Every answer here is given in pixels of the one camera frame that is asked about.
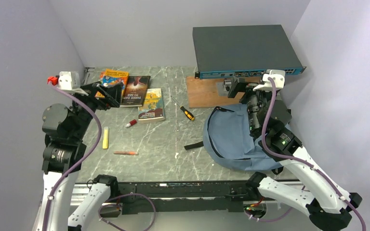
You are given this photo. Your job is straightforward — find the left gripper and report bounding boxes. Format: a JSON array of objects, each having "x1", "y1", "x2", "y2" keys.
[{"x1": 71, "y1": 81, "x2": 123, "y2": 140}]

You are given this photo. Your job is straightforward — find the orange blue treehouse book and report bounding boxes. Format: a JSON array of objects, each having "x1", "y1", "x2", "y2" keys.
[{"x1": 100, "y1": 68, "x2": 129, "y2": 96}]

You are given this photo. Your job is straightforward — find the dark three days book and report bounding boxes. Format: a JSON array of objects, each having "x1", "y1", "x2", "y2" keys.
[{"x1": 120, "y1": 76, "x2": 151, "y2": 107}]

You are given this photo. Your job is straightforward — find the blue student backpack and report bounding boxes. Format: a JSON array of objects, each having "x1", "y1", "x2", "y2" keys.
[{"x1": 184, "y1": 104, "x2": 284, "y2": 175}]

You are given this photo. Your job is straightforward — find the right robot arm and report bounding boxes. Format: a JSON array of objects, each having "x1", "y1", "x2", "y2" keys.
[{"x1": 228, "y1": 77, "x2": 362, "y2": 231}]

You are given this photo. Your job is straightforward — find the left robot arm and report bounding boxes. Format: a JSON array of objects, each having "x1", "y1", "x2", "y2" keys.
[{"x1": 36, "y1": 76, "x2": 122, "y2": 231}]

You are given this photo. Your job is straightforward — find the wooden board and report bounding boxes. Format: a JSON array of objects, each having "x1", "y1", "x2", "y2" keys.
[{"x1": 186, "y1": 76, "x2": 244, "y2": 108}]

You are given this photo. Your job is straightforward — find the red white glue stick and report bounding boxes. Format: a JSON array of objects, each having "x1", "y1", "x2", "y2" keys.
[{"x1": 125, "y1": 119, "x2": 137, "y2": 128}]

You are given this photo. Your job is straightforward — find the yellow teal paperback book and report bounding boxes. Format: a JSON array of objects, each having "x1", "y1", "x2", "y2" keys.
[{"x1": 138, "y1": 88, "x2": 165, "y2": 123}]

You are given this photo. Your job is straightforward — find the yellow black screwdriver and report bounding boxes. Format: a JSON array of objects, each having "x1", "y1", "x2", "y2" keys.
[{"x1": 170, "y1": 96, "x2": 195, "y2": 121}]

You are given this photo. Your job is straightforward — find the yellow highlighter marker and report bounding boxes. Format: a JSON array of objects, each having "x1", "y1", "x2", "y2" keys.
[{"x1": 102, "y1": 127, "x2": 109, "y2": 150}]

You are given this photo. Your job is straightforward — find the orange pen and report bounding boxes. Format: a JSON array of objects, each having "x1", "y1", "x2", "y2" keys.
[{"x1": 113, "y1": 151, "x2": 139, "y2": 155}]

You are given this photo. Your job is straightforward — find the metal stand mount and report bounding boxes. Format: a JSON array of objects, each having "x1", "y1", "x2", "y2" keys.
[{"x1": 216, "y1": 78, "x2": 232, "y2": 96}]

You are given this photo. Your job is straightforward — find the aluminium side rail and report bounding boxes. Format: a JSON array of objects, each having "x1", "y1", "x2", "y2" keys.
[{"x1": 83, "y1": 67, "x2": 95, "y2": 84}]

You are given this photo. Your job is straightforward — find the grey network switch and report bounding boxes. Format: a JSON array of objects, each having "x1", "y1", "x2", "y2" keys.
[{"x1": 192, "y1": 25, "x2": 306, "y2": 79}]

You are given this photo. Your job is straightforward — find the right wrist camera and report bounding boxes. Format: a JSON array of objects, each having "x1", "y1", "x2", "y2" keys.
[{"x1": 253, "y1": 69, "x2": 286, "y2": 92}]

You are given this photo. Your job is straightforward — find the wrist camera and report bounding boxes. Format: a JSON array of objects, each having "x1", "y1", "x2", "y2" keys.
[
  {"x1": 253, "y1": 69, "x2": 286, "y2": 92},
  {"x1": 47, "y1": 71, "x2": 80, "y2": 91}
]

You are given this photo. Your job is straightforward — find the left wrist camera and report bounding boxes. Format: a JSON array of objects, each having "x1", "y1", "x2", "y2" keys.
[{"x1": 47, "y1": 71, "x2": 80, "y2": 91}]

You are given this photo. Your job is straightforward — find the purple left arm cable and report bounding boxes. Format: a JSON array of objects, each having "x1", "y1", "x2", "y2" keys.
[{"x1": 41, "y1": 83, "x2": 157, "y2": 231}]

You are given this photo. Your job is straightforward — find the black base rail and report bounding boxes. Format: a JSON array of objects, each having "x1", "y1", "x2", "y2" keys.
[{"x1": 106, "y1": 180, "x2": 262, "y2": 215}]

